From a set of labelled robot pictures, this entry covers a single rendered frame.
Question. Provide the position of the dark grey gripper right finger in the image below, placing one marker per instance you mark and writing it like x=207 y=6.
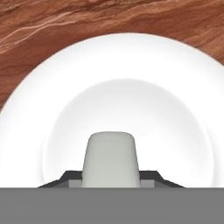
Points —
x=151 y=176

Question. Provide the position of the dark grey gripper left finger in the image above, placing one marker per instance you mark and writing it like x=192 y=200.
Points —
x=68 y=176

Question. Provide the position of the white marshmallow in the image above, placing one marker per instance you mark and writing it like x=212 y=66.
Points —
x=110 y=160

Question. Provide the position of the white plate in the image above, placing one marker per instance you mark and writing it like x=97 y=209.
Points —
x=116 y=87

